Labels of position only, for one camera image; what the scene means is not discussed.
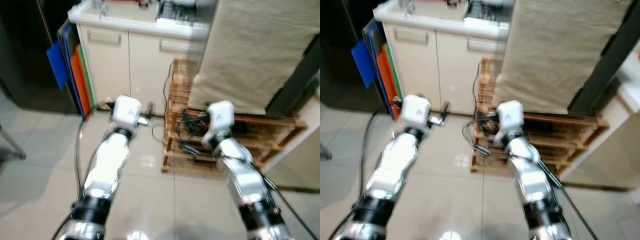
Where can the black mini fridge door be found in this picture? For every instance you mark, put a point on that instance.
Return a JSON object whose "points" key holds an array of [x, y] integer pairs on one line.
{"points": [[295, 80], [600, 75]]}

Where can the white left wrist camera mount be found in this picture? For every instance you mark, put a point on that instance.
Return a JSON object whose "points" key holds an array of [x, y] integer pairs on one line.
{"points": [[126, 112], [416, 112]]}

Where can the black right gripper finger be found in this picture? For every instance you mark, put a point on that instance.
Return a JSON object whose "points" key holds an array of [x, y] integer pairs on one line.
{"points": [[481, 118], [188, 117]]}

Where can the beige cloth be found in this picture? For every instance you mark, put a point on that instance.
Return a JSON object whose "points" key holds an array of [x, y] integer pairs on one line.
{"points": [[555, 50], [255, 50]]}

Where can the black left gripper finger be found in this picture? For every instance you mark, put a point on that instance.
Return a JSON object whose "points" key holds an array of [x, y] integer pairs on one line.
{"points": [[150, 110], [445, 110]]}

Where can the cream kitchen base cabinet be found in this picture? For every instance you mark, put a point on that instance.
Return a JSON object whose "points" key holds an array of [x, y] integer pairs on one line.
{"points": [[110, 75], [420, 75]]}

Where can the white side counter unit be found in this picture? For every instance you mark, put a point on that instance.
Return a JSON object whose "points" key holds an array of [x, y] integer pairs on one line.
{"points": [[600, 160], [295, 155]]}

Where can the bright blue board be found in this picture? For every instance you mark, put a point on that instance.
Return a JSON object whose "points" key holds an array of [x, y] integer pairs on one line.
{"points": [[57, 65], [362, 65]]}

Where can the black glossy tall appliance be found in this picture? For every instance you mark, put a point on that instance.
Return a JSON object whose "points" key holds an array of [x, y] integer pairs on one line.
{"points": [[25, 55], [340, 55]]}

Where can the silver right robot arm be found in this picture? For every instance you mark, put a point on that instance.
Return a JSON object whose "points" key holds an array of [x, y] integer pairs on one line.
{"points": [[245, 185], [532, 185]]}

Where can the grey metal chair leg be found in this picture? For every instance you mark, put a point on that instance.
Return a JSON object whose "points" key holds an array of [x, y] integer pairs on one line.
{"points": [[12, 147], [325, 152]]}

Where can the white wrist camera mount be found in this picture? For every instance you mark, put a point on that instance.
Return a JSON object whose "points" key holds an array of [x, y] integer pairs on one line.
{"points": [[510, 120], [220, 120], [416, 112], [126, 112]]}

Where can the black flat box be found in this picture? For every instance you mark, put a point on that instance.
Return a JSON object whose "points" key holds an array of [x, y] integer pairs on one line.
{"points": [[540, 125], [241, 126]]}

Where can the steel gas hob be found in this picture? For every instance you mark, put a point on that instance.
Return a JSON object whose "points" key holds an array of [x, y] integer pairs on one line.
{"points": [[177, 12], [482, 11]]}

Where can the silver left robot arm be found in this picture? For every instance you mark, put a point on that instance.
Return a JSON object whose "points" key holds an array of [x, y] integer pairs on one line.
{"points": [[395, 165], [107, 165]]}

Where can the wooden wine rack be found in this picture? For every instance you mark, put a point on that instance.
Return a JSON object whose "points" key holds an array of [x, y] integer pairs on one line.
{"points": [[177, 90], [485, 85]]}

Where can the small clear glass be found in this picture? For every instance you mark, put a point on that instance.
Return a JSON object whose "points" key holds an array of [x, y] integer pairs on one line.
{"points": [[100, 6], [408, 6]]}

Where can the green board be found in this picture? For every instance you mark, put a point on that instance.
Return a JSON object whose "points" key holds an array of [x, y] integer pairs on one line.
{"points": [[395, 70], [86, 70]]}

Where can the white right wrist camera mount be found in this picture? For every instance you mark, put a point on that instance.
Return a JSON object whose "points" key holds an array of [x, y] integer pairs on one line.
{"points": [[510, 120], [220, 120]]}

